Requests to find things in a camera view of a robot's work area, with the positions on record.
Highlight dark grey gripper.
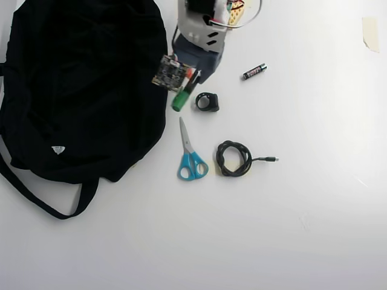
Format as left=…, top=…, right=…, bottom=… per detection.
left=172, top=33, right=223, bottom=92

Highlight green marker with black body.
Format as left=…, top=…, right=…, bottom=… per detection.
left=171, top=81, right=194, bottom=112

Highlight black fabric bag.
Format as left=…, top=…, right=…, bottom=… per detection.
left=0, top=0, right=169, bottom=221

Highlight black AAA battery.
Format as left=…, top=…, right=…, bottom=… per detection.
left=242, top=63, right=267, bottom=81

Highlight yellow perforated base block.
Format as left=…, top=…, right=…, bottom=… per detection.
left=226, top=0, right=247, bottom=27

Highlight beige masking tape strip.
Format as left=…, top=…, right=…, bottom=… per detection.
left=362, top=16, right=380, bottom=54

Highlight wrist camera circuit board module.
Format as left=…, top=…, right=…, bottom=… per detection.
left=151, top=54, right=188, bottom=91

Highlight black plastic ring clip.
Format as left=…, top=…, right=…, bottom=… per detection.
left=190, top=92, right=220, bottom=113

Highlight thin black camera cable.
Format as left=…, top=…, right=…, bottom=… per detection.
left=171, top=25, right=180, bottom=57

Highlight blue handled scissors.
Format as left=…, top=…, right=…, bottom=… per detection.
left=177, top=116, right=209, bottom=182

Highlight coiled black USB cable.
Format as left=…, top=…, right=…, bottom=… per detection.
left=215, top=140, right=281, bottom=178

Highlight red white black servo wire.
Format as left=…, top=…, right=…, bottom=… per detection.
left=208, top=0, right=263, bottom=30

